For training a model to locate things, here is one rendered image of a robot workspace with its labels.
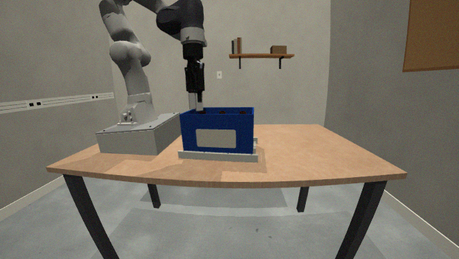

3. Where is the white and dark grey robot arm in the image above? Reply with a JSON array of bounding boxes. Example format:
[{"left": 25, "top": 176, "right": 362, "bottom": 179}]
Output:
[{"left": 99, "top": 0, "right": 207, "bottom": 126}]

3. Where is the blue plastic crate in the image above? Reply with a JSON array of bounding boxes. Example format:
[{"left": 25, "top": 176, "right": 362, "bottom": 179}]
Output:
[{"left": 183, "top": 107, "right": 254, "bottom": 154}]

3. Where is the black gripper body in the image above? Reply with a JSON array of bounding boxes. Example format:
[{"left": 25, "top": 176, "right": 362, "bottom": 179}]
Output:
[{"left": 183, "top": 43, "right": 203, "bottom": 72}]

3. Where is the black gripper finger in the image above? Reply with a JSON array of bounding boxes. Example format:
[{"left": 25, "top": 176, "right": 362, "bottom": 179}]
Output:
[
  {"left": 189, "top": 61, "right": 205, "bottom": 111},
  {"left": 185, "top": 64, "right": 195, "bottom": 109}
]

